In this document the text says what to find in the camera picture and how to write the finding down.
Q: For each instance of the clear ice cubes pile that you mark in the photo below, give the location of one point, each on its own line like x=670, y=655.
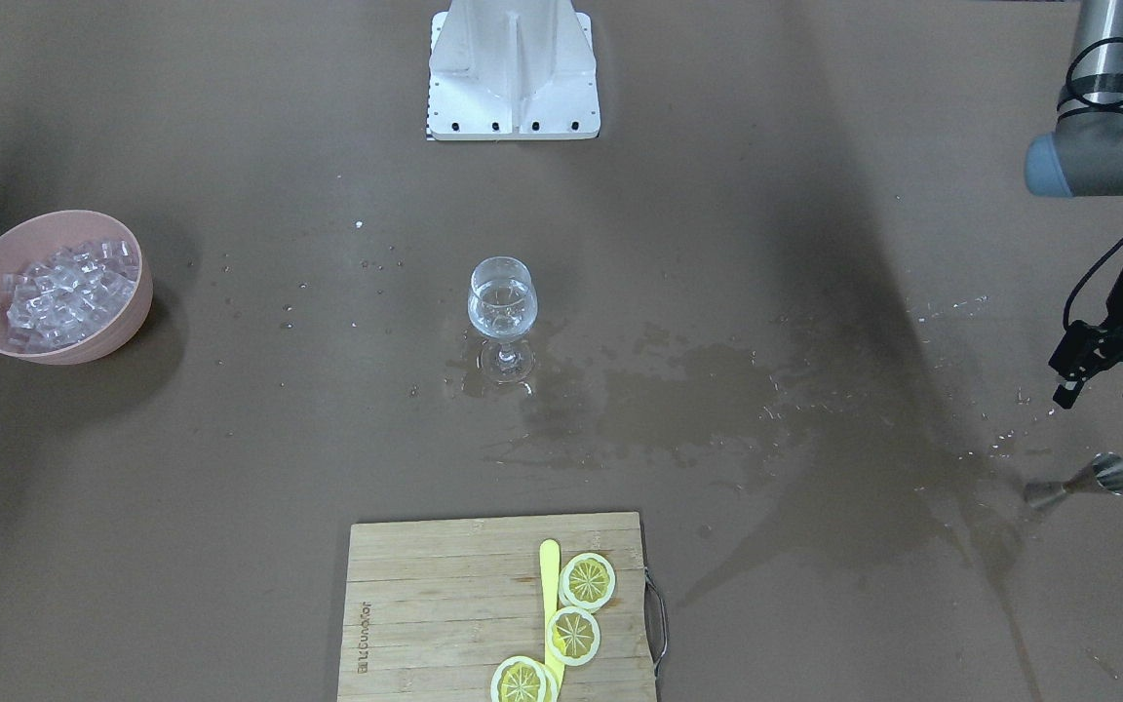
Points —
x=62, y=300

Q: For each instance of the yellow plastic knife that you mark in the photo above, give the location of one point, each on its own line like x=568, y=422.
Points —
x=549, y=560

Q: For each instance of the lemon slice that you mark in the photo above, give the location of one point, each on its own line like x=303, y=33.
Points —
x=587, y=581
x=521, y=678
x=573, y=636

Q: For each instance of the bamboo cutting board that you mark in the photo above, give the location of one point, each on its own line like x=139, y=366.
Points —
x=433, y=607

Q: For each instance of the steel double jigger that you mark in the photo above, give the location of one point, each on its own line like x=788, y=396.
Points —
x=1102, y=475

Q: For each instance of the white camera stand base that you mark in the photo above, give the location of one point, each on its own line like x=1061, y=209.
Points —
x=512, y=70

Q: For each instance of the pink bowl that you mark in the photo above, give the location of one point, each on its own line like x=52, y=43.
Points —
x=42, y=235

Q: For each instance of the clear wine glass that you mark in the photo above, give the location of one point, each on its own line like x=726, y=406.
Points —
x=502, y=307

